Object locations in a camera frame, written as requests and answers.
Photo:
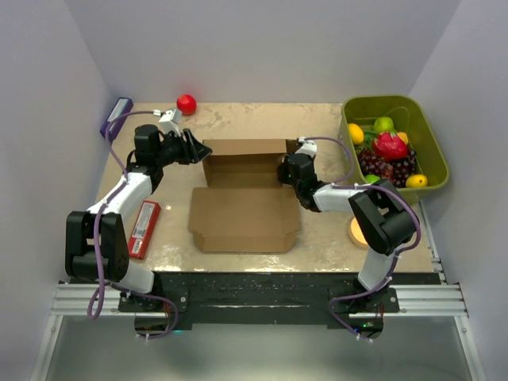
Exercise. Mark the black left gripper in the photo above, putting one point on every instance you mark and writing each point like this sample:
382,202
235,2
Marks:
192,151

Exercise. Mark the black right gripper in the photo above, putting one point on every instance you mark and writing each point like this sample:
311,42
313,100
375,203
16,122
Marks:
281,171

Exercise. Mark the brown cardboard box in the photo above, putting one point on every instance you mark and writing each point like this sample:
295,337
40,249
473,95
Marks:
244,207

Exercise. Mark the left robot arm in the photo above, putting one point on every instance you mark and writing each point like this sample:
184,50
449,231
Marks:
96,247

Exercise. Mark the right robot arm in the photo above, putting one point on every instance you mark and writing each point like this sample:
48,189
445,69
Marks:
388,223

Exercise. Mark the purple rectangular box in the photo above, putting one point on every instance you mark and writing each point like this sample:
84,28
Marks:
123,105

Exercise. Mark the red rectangular box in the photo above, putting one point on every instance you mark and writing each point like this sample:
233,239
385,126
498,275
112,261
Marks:
143,229

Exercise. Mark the red apple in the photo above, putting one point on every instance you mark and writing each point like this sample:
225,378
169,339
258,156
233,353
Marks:
187,104

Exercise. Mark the yellow lemon upper left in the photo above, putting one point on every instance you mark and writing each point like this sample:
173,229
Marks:
356,134

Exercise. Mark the green fruit lower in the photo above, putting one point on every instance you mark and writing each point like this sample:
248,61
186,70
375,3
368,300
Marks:
370,179

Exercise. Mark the round yellow biscuit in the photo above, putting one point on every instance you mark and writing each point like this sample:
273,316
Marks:
355,234

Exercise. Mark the green plastic bin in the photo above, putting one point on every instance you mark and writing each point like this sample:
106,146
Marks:
408,117

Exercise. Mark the green lime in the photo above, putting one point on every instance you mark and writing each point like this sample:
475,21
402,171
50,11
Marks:
383,125

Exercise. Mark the purple grape bunch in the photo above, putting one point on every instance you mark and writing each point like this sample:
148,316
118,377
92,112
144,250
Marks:
397,171

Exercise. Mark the orange fruit behind dragonfruit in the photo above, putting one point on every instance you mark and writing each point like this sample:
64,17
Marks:
403,137

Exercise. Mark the yellow mango lower right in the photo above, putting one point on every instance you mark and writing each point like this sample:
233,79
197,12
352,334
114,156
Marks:
417,181

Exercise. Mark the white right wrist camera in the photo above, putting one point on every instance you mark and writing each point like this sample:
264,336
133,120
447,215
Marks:
307,147

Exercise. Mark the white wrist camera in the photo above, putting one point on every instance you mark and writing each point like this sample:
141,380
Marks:
307,147
169,121

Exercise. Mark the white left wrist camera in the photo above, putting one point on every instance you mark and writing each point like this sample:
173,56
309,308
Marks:
169,121

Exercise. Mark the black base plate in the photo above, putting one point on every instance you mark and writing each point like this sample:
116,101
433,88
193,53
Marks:
181,300

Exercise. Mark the aluminium rail frame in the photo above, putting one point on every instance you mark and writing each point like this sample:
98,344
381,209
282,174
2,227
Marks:
429,338

